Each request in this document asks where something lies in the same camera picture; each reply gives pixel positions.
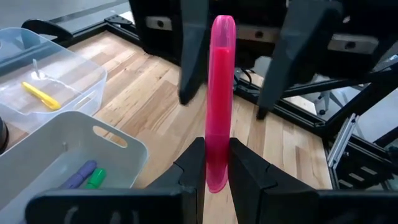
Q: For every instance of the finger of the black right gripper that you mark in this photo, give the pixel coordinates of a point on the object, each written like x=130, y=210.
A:
x=194, y=49
x=298, y=46

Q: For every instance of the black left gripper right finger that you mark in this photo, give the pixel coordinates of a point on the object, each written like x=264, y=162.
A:
x=264, y=199

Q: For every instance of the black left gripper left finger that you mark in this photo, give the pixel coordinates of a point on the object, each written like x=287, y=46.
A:
x=174, y=202

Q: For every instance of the pink highlighter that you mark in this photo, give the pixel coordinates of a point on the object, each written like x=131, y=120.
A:
x=220, y=93

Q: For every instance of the bright green highlighter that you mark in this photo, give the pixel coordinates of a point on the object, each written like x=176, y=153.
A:
x=97, y=178

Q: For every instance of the purple Sharpie highlighter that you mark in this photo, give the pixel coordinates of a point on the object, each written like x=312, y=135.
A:
x=81, y=174

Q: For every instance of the yellow highlighter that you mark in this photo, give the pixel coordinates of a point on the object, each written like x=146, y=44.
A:
x=42, y=96

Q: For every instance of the clear transparent plastic bin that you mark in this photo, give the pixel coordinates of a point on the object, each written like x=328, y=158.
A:
x=77, y=77

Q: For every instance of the grey opaque plastic bin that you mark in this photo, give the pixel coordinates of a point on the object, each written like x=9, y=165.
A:
x=62, y=140

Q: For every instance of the black desk lamp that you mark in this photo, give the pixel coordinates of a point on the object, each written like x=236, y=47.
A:
x=2, y=135

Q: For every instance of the silver aluminium bracket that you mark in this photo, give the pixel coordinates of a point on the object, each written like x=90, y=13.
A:
x=342, y=140

